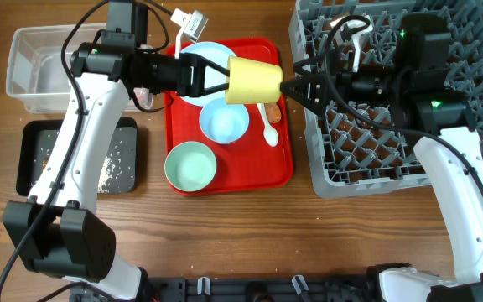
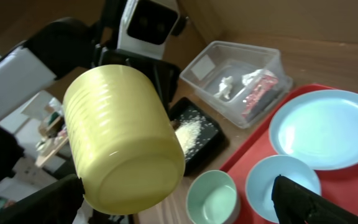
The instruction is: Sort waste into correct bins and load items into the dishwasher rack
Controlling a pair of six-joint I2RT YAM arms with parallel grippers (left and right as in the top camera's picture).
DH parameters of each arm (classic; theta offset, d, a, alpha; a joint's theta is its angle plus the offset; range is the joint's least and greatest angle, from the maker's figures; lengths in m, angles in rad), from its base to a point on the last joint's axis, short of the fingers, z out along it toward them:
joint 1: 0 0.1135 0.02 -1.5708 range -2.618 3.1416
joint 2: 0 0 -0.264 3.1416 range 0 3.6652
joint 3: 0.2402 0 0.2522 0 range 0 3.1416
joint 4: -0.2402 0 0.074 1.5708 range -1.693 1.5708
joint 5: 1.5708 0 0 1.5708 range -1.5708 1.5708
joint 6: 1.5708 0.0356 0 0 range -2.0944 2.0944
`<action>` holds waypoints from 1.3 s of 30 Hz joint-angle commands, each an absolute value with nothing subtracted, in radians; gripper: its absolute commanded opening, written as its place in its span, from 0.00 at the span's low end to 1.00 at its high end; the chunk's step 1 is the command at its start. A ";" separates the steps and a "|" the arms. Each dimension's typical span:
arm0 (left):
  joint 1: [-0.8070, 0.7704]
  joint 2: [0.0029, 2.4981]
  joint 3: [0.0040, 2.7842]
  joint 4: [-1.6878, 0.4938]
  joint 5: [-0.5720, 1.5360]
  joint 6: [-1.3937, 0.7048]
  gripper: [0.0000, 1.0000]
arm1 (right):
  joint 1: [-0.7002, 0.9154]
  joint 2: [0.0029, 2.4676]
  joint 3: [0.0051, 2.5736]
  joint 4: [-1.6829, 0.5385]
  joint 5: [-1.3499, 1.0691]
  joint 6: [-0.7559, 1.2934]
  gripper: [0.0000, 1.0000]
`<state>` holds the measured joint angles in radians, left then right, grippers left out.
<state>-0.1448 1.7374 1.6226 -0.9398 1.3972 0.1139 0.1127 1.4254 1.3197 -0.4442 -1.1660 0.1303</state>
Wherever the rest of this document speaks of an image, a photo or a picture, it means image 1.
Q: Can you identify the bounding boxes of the mint green bowl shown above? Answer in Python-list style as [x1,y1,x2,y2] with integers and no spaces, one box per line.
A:
[164,141,217,192]

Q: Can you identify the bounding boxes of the scattered rice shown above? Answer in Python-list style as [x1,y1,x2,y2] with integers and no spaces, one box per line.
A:
[24,127,138,195]

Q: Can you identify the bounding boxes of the white plastic spoon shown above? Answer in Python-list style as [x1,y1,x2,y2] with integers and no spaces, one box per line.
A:
[257,103,278,147]

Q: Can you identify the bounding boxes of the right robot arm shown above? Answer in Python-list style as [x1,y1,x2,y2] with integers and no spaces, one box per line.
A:
[280,13,483,301]

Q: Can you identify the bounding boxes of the orange carrot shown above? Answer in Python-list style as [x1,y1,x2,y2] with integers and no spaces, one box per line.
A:
[264,102,282,124]

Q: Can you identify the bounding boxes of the red serving tray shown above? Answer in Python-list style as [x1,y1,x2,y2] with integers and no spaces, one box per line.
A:
[164,38,293,195]

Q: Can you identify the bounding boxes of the grey dishwasher rack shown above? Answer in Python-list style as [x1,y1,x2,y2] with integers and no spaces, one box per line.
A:
[288,0,483,198]

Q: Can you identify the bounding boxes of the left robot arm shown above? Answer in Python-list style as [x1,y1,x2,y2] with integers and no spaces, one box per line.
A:
[3,1,228,301]

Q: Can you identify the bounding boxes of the light blue plate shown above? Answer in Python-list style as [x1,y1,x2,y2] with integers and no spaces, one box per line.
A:
[181,42,236,107]

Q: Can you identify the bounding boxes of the black plastic tray bin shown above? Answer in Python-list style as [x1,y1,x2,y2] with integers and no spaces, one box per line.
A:
[15,117,138,196]

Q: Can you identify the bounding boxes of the clear plastic bin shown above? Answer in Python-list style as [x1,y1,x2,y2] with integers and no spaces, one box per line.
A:
[5,23,157,114]

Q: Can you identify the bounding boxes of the light blue bowl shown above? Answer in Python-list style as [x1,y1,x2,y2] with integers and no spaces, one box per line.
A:
[199,98,250,144]

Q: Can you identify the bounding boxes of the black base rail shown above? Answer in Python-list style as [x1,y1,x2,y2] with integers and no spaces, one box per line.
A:
[137,275,375,302]

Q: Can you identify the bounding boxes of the yellow plastic cup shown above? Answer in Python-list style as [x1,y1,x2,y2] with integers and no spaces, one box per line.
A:
[225,56,283,105]

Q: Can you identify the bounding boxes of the brown food scrap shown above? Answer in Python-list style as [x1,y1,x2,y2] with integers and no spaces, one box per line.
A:
[41,157,49,169]

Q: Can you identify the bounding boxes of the red snack wrapper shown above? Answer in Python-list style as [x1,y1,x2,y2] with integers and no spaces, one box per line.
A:
[134,88,153,109]

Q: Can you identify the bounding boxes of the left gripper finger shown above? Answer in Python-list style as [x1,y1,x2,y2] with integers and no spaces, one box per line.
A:
[199,83,228,96]
[197,55,230,77]

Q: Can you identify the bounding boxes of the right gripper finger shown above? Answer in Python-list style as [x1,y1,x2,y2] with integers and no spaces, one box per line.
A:
[280,71,332,117]
[293,56,328,76]

